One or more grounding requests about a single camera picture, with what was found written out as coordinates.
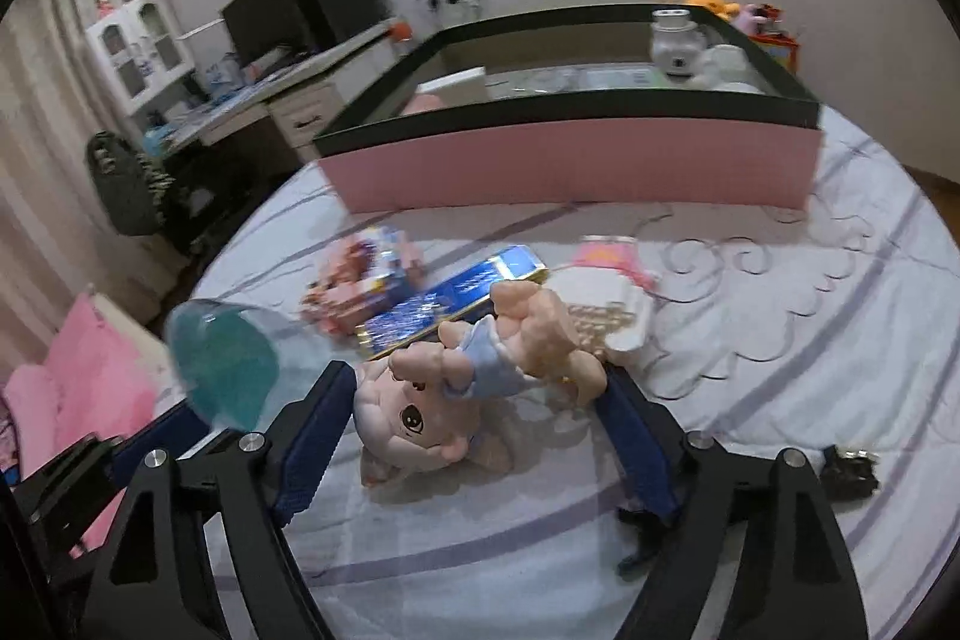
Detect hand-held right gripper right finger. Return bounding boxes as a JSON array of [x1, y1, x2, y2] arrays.
[[596, 364, 871, 640]]

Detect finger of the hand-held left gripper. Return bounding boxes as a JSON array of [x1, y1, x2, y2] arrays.
[[15, 400, 203, 562]]

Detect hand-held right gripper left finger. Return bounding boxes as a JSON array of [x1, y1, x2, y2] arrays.
[[79, 359, 357, 640]]

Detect clear glass bowl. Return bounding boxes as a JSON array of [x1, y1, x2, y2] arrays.
[[163, 299, 323, 435]]

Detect pink doll figurine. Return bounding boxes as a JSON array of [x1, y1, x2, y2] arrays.
[[352, 280, 608, 487]]

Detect pink cardboard box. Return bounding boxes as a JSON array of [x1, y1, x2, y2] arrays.
[[311, 2, 824, 214]]

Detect white toy camera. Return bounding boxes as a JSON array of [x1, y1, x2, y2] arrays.
[[649, 8, 710, 82]]

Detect white rectangular device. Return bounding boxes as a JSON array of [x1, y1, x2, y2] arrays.
[[435, 70, 488, 105]]

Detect pink pillow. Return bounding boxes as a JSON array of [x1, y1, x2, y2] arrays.
[[0, 293, 170, 483]]

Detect small black object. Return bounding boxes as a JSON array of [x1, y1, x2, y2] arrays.
[[619, 505, 676, 573]]

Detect white pink bead packet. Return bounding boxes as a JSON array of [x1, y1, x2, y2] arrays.
[[559, 235, 661, 356]]

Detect pink toy candy packet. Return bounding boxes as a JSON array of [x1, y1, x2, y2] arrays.
[[300, 226, 425, 335]]

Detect black binder clip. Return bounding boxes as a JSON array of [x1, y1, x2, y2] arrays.
[[819, 447, 880, 500]]

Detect blue card packet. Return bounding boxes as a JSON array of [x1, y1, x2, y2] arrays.
[[356, 244, 548, 362]]

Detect black office chair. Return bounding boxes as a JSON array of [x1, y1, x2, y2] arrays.
[[150, 145, 286, 251]]

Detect cream curtain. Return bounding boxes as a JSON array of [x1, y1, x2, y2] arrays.
[[0, 0, 188, 341]]

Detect white papers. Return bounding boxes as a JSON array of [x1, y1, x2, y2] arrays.
[[169, 96, 260, 145]]

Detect white desk drawer unit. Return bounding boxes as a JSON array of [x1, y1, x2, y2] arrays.
[[268, 81, 353, 150]]

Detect blue white package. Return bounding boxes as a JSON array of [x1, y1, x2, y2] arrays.
[[202, 59, 245, 94]]

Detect white glass-door cabinet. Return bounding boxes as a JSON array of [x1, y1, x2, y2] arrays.
[[85, 0, 196, 116]]

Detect white desk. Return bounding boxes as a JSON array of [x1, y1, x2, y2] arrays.
[[146, 21, 398, 154]]

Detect orange toy storage box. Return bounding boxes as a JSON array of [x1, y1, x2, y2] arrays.
[[754, 31, 802, 79]]

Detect black computer monitor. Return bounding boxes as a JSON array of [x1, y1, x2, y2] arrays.
[[220, 0, 316, 67]]

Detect purple plush toy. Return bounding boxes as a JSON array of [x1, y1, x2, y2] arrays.
[[731, 2, 770, 34]]

